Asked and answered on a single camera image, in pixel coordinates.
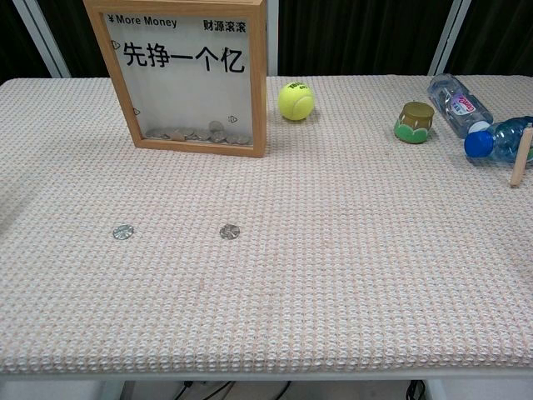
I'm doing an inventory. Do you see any white upright frame post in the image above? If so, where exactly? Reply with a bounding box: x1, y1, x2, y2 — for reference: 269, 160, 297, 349
266, 0, 280, 77

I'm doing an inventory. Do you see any thin wooden stick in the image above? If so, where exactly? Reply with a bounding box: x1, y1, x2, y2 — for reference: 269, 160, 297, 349
510, 127, 533, 189

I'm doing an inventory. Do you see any wooden frame coin bank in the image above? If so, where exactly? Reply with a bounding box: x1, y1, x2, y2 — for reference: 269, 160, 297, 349
82, 0, 268, 159

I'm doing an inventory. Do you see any white slanted frame post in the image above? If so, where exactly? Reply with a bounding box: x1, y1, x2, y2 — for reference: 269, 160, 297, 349
16, 0, 72, 79
427, 0, 474, 77

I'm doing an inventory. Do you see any yellow tennis ball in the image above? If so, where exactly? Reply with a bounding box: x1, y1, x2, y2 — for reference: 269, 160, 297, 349
277, 81, 316, 123

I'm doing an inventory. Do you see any white table frame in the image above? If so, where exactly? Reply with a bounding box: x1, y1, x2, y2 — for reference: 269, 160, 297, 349
0, 370, 533, 400

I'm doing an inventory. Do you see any pink white woven tablecloth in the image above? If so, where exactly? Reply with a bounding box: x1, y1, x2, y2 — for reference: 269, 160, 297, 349
0, 74, 533, 374

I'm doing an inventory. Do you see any green and brown toy pot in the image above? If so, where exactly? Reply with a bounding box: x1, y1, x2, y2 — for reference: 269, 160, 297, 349
393, 101, 436, 144

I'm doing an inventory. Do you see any black curtain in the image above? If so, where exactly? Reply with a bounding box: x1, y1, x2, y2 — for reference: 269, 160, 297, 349
0, 0, 533, 84

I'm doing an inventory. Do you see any clear bottle with blue cap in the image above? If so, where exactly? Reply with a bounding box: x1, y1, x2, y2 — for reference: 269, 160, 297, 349
464, 116, 533, 168

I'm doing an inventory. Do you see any clear bottle with pink label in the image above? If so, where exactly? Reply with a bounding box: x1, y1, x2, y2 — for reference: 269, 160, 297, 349
427, 73, 495, 139

